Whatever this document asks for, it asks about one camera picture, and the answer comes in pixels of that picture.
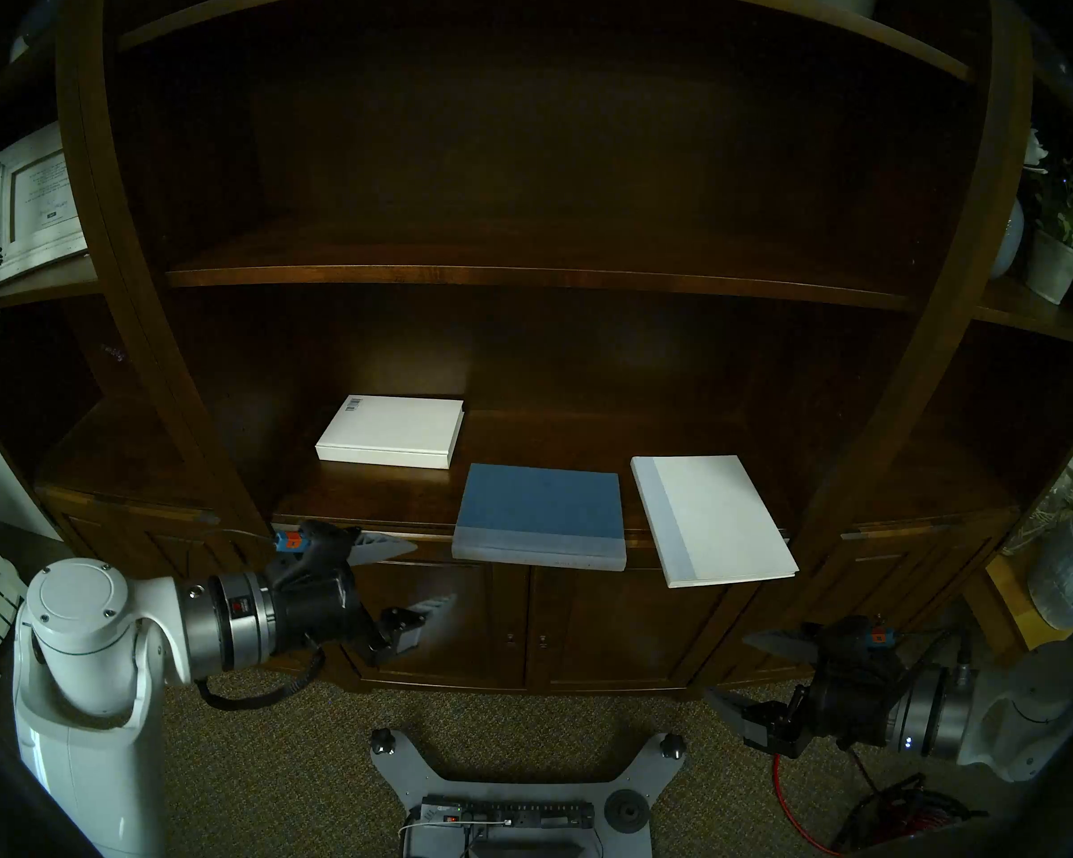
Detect dark wooden bookshelf cabinet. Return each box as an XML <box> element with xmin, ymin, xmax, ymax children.
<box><xmin>0</xmin><ymin>0</ymin><xmax>1073</xmax><ymax>698</ymax></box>

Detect large white book grey spine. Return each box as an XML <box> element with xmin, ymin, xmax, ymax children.
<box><xmin>630</xmin><ymin>455</ymin><xmax>800</xmax><ymax>590</ymax></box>

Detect clear glass jar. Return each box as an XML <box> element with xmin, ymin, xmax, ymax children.
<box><xmin>1001</xmin><ymin>450</ymin><xmax>1073</xmax><ymax>558</ymax></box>

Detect grey electronics box with ports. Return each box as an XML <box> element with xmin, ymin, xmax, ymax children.
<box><xmin>401</xmin><ymin>794</ymin><xmax>605</xmax><ymax>854</ymax></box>

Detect round white vase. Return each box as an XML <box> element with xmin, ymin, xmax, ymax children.
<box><xmin>988</xmin><ymin>197</ymin><xmax>1027</xmax><ymax>281</ymax></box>

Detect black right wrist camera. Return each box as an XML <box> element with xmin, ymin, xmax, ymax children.
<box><xmin>821</xmin><ymin>615</ymin><xmax>906</xmax><ymax>680</ymax></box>

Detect yellow wooden table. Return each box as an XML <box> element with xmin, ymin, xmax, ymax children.
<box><xmin>961</xmin><ymin>552</ymin><xmax>1073</xmax><ymax>671</ymax></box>

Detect blue book with grey spine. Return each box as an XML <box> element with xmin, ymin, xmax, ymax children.
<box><xmin>452</xmin><ymin>463</ymin><xmax>629</xmax><ymax>572</ymax></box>

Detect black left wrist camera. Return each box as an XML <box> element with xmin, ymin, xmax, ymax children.
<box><xmin>273</xmin><ymin>520</ymin><xmax>363</xmax><ymax>589</ymax></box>

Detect black and red cable coil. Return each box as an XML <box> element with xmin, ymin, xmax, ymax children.
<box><xmin>832</xmin><ymin>773</ymin><xmax>989</xmax><ymax>858</ymax></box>

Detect grey robot mobile base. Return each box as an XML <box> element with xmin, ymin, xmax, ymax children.
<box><xmin>368</xmin><ymin>727</ymin><xmax>688</xmax><ymax>858</ymax></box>

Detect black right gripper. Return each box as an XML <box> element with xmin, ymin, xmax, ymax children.
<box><xmin>702</xmin><ymin>628</ymin><xmax>906</xmax><ymax>761</ymax></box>

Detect white framed certificate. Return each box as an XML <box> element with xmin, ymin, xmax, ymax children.
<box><xmin>0</xmin><ymin>121</ymin><xmax>89</xmax><ymax>285</ymax></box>

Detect green plant in white pot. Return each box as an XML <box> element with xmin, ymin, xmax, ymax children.
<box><xmin>1024</xmin><ymin>155</ymin><xmax>1073</xmax><ymax>306</ymax></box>

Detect white book with barcode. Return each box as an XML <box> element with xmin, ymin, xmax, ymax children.
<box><xmin>315</xmin><ymin>395</ymin><xmax>466</xmax><ymax>470</ymax></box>

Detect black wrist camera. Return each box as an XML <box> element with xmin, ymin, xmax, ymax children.
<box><xmin>821</xmin><ymin>615</ymin><xmax>906</xmax><ymax>680</ymax></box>
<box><xmin>273</xmin><ymin>520</ymin><xmax>363</xmax><ymax>589</ymax></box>

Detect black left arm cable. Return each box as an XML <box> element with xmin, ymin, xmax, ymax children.
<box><xmin>195</xmin><ymin>646</ymin><xmax>327</xmax><ymax>712</ymax></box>

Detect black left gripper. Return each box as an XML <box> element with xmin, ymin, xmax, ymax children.
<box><xmin>268</xmin><ymin>530</ymin><xmax>459</xmax><ymax>668</ymax></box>

